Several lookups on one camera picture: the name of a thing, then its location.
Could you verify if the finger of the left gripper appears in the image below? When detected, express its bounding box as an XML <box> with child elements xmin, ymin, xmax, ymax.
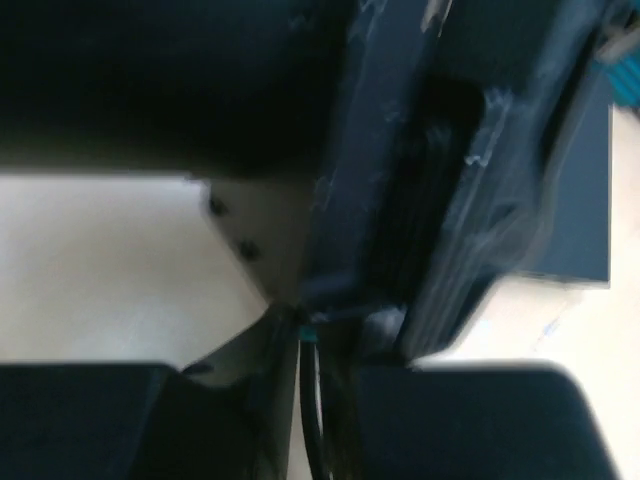
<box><xmin>300</xmin><ymin>1</ymin><xmax>613</xmax><ymax>358</ymax></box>

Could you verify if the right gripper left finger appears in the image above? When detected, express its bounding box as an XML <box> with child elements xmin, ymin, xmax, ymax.
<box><xmin>1</xmin><ymin>304</ymin><xmax>298</xmax><ymax>479</ymax></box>

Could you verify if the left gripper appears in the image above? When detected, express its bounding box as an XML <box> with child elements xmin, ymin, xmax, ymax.
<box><xmin>1</xmin><ymin>1</ymin><xmax>356</xmax><ymax>176</ymax></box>

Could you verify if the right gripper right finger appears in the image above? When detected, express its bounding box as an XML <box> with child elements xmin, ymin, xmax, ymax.
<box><xmin>324</xmin><ymin>358</ymin><xmax>618</xmax><ymax>479</ymax></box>

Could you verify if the black ethernet cable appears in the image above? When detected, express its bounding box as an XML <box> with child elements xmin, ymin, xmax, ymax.
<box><xmin>294</xmin><ymin>299</ymin><xmax>351</xmax><ymax>480</ymax></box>

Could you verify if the small black network switch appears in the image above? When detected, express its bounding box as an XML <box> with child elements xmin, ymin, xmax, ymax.
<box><xmin>521</xmin><ymin>68</ymin><xmax>612</xmax><ymax>285</ymax></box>

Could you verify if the large rack network switch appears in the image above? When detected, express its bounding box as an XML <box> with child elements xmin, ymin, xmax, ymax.
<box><xmin>596</xmin><ymin>16</ymin><xmax>639</xmax><ymax>112</ymax></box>

